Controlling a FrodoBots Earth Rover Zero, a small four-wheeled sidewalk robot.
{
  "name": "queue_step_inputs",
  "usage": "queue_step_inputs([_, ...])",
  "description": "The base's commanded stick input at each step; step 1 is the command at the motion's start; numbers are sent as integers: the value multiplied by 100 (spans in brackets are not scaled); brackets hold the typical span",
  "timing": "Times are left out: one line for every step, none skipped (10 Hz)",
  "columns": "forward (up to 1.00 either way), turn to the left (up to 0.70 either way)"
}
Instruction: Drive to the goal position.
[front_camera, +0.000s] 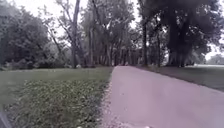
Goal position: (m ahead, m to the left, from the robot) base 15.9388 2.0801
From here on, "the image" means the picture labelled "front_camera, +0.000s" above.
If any wood of trees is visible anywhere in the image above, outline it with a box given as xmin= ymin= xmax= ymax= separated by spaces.
xmin=0 ymin=0 xmax=224 ymax=70

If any pinkish grey paved path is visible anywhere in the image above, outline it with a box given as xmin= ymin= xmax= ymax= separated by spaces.
xmin=98 ymin=65 xmax=224 ymax=128

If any grass lawn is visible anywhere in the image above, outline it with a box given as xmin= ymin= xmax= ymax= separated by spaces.
xmin=0 ymin=66 xmax=115 ymax=128

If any row of bushes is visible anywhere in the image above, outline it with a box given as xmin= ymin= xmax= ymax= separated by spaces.
xmin=0 ymin=56 xmax=84 ymax=71

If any grass verge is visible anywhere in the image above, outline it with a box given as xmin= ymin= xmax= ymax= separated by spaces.
xmin=136 ymin=64 xmax=224 ymax=93

